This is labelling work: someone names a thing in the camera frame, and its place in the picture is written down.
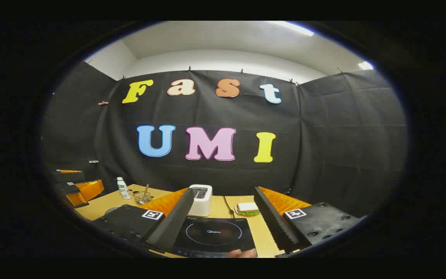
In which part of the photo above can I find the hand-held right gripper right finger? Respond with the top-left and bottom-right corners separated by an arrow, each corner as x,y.
253,186 -> 363,254

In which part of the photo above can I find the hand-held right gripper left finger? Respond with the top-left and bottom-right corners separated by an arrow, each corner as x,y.
91,187 -> 195,254

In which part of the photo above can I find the black induction cooktop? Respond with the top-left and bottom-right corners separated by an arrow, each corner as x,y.
171,216 -> 256,258

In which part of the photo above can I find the sandwich with lettuce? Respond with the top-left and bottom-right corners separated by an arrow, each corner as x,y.
237,202 -> 260,215

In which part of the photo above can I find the white bottle green label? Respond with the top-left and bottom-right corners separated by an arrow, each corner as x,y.
117,177 -> 132,200

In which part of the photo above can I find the white toaster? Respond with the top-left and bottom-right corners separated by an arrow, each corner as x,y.
188,184 -> 213,217

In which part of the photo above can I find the black backdrop cloth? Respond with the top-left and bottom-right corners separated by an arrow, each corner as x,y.
41,62 -> 407,217

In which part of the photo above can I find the wire mesh basket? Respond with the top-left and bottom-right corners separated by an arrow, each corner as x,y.
133,191 -> 153,205

